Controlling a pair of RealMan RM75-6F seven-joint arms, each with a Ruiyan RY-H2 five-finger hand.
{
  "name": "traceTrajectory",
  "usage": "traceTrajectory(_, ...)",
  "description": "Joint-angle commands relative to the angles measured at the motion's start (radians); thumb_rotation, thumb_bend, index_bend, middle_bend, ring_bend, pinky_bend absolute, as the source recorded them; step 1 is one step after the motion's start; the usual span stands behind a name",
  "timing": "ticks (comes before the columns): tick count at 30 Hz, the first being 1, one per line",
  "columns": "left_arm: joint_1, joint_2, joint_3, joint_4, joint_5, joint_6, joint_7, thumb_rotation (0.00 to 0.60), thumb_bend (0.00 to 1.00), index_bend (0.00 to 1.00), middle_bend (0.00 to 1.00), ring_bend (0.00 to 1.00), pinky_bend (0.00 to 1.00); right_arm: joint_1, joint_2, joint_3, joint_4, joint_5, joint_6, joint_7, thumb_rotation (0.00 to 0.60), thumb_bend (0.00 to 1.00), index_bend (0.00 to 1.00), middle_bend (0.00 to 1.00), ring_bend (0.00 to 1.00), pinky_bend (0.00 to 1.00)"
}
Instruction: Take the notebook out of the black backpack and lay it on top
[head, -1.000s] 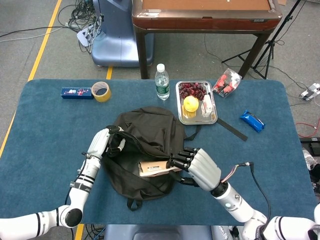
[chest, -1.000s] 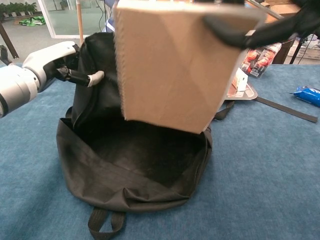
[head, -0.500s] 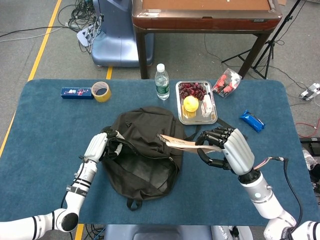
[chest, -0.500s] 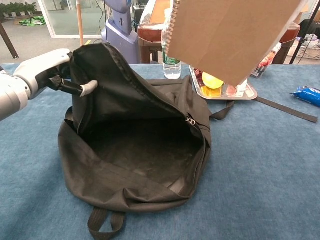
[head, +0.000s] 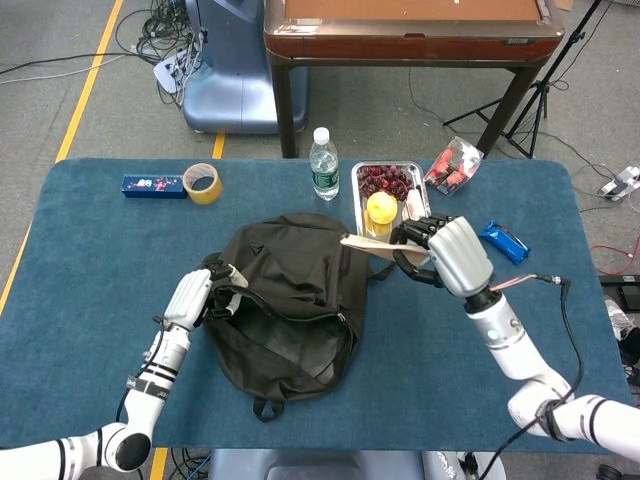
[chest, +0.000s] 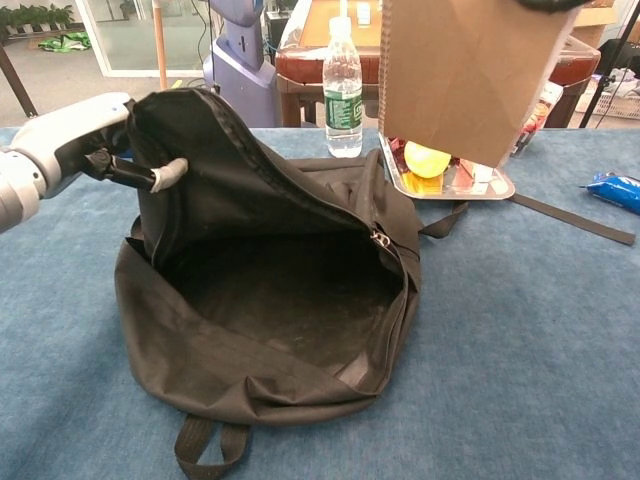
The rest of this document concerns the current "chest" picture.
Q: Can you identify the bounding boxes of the clear plastic blister package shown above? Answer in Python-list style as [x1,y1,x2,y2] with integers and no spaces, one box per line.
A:
[509,82,565,159]

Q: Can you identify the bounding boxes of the purple robot pedestal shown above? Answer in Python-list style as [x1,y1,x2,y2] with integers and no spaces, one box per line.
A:
[202,0,278,129]

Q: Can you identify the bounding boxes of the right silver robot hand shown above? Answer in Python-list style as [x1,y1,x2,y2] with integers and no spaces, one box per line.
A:
[519,0,584,14]

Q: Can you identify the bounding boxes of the black fabric backpack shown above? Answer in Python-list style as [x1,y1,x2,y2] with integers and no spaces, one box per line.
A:
[113,87,636,480]

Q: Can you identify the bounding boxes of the green cloth pile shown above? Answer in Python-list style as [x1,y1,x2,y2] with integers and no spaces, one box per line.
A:
[38,30,93,53]

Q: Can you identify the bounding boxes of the wooden pole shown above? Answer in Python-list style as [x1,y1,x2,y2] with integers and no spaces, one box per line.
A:
[151,0,170,91]

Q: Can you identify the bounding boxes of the yellow ball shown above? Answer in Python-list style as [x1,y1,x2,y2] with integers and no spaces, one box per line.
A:
[403,141,453,180]

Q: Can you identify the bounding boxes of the brown mahjong table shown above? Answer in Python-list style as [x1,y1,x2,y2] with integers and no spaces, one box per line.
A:
[274,0,601,129]

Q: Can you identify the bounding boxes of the blue snack packet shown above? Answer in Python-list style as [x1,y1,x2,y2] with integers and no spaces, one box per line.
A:
[579,171,640,217]

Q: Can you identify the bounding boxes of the black tripod stand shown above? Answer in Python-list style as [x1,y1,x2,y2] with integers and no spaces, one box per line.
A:
[579,0,640,129]

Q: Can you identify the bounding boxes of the black floor cables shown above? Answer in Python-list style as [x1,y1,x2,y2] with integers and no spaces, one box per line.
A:
[172,77,216,99]

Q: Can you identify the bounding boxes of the white framed glass partition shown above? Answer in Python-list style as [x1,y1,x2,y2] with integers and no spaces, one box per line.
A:
[74,0,221,79]

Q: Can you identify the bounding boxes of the small white pink box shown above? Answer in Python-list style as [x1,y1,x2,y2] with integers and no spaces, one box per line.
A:
[459,158,497,184]

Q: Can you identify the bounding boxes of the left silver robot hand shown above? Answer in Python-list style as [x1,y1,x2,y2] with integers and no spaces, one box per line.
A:
[9,92,190,199]

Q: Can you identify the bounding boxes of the cardboard box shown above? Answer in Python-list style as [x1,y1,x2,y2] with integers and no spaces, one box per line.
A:
[574,0,621,49]

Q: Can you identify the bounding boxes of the white plastic basket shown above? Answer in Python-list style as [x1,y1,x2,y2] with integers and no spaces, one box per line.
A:
[574,89,640,121]

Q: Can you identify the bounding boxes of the metal tray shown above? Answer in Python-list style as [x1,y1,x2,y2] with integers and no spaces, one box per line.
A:
[378,132,517,202]

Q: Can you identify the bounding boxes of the blue table cloth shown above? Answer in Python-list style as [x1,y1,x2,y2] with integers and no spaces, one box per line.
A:
[0,124,640,480]

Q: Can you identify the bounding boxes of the clear water bottle green label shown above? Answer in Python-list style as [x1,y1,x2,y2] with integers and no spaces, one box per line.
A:
[322,16,364,159]

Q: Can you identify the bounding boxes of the dark slanted table leg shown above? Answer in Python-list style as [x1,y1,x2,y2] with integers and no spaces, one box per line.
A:
[0,44,40,120]

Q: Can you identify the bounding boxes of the potted green plants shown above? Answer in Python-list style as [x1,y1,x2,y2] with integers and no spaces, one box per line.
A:
[0,3,75,32]

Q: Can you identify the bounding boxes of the brown spiral notebook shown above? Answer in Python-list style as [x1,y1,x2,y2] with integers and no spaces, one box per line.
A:
[377,0,584,169]

